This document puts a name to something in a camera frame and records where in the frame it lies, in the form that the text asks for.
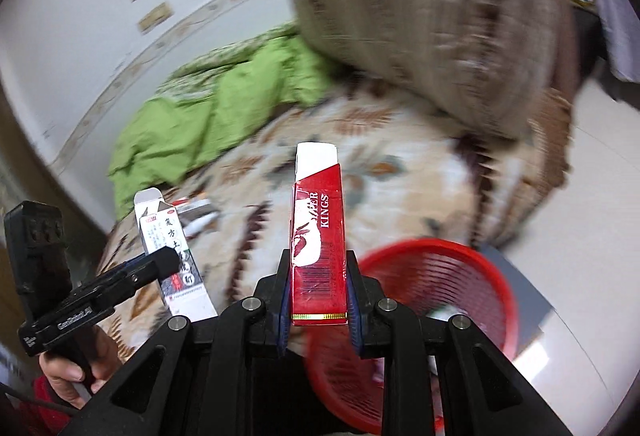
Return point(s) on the white spray bottle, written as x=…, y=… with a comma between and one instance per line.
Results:
x=205, y=222

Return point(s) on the dark cabinet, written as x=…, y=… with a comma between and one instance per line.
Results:
x=582, y=40

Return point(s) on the leaf print blanket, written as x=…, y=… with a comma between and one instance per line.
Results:
x=400, y=196

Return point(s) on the striped floral pillow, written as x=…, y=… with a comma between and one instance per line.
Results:
x=425, y=25

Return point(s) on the person's left forearm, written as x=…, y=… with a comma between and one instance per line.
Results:
x=47, y=411

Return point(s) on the small framed wall picture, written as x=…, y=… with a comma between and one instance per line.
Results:
x=155, y=18

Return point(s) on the person's left hand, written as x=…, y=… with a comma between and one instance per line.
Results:
x=62, y=373

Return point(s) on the green quilt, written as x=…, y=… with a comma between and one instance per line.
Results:
x=200, y=125

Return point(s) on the red plastic basket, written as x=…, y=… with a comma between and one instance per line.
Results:
x=450, y=276

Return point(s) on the white medicine box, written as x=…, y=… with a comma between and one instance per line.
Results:
x=172, y=236

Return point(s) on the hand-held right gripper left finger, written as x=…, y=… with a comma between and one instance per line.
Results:
x=283, y=316

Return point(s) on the brown fringed bed cover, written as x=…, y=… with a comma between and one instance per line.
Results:
x=550, y=140

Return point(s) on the white hanging cloth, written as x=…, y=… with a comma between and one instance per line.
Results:
x=617, y=25

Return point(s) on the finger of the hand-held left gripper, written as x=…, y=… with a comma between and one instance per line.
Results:
x=155, y=266
x=132, y=262

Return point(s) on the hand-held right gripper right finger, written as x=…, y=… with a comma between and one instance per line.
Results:
x=354, y=316

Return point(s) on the red cigarette pack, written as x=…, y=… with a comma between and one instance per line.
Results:
x=317, y=241

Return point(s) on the grey mat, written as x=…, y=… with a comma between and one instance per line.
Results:
x=532, y=296

